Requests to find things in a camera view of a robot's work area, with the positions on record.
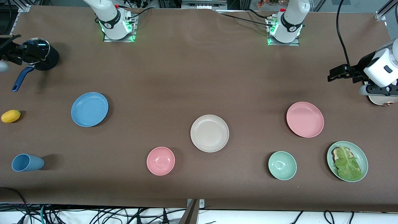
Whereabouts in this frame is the pink plate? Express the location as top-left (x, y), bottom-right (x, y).
top-left (286, 102), bottom-right (324, 138)

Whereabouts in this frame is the blue plate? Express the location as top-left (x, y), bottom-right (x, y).
top-left (71, 92), bottom-right (109, 127)

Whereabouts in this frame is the glass lid with blue knob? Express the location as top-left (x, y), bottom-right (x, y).
top-left (23, 38), bottom-right (50, 64)

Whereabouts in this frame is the yellow lemon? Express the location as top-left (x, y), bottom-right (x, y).
top-left (1, 110), bottom-right (21, 123)

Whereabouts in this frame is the toasted bread slice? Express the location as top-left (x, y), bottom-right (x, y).
top-left (331, 147), bottom-right (352, 163)

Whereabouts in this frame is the green plate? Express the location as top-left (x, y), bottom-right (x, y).
top-left (326, 141), bottom-right (369, 183)

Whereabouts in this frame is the green lettuce leaf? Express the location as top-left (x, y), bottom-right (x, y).
top-left (334, 146), bottom-right (363, 181)

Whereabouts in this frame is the blue cup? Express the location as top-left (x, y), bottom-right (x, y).
top-left (12, 154), bottom-right (45, 172)

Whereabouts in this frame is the green bowl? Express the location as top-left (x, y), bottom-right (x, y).
top-left (268, 151), bottom-right (297, 181)

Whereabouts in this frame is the beige plate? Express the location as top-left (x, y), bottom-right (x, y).
top-left (190, 114), bottom-right (229, 153)

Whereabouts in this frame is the brown table cover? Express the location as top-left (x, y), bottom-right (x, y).
top-left (0, 5), bottom-right (398, 212)

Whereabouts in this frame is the pink bowl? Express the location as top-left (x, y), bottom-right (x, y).
top-left (146, 147), bottom-right (175, 176)

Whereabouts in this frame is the aluminium frame profile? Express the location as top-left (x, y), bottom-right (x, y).
top-left (375, 0), bottom-right (398, 21)
top-left (17, 0), bottom-right (32, 13)

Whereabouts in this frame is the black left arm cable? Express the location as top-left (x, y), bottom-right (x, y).
top-left (336, 0), bottom-right (354, 68)

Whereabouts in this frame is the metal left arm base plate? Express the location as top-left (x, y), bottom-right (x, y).
top-left (267, 17), bottom-right (300, 46)

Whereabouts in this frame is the black left base cable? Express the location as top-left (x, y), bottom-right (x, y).
top-left (218, 9), bottom-right (275, 27)

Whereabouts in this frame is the black base cable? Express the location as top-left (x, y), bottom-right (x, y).
top-left (126, 6), bottom-right (156, 20)
top-left (218, 9), bottom-right (275, 27)

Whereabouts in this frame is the black right base cable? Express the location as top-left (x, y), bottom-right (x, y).
top-left (126, 6), bottom-right (156, 20)

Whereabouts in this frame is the metal table bracket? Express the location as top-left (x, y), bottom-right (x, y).
top-left (179, 198), bottom-right (205, 224)

